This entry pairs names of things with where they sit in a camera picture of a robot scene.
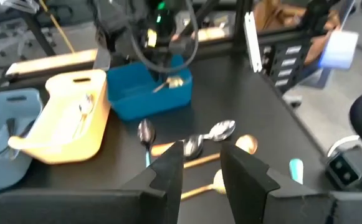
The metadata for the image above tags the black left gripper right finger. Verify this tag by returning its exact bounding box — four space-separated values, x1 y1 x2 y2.
219 142 362 224

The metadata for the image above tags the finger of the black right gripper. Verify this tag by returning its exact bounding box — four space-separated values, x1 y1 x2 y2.
159 63 169 82
150 63 160 82

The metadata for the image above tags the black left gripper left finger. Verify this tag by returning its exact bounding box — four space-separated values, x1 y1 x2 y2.
0 141 184 224

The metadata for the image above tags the black spoon with blue handle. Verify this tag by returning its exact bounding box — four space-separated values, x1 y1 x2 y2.
136 118 157 168

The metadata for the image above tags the silver spoon with gold handle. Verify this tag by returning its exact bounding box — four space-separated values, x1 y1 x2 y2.
150 119 237 157

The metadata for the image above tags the blue plastic bin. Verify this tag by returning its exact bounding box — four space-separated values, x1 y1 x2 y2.
106 54 194 122

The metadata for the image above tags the yellow plastic bin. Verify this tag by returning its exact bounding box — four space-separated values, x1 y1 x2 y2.
7 68 112 165

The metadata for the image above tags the wooden table side board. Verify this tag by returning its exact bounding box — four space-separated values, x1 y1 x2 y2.
6 26 234 77

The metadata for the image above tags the black labelled drawer rack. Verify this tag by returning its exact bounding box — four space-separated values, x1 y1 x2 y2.
260 39 308 95

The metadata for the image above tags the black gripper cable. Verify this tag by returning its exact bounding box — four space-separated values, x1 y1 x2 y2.
127 0 200 74

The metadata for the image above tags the white metal bracket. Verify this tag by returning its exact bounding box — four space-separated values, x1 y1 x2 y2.
243 11 264 73

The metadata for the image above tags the dark grey table camera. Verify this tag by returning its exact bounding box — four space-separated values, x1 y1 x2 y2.
325 145 361 190

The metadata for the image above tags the yellow power cable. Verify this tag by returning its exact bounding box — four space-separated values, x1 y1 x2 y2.
39 0 75 54

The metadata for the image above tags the white camera cable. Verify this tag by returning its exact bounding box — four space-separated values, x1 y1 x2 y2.
326 134 361 157

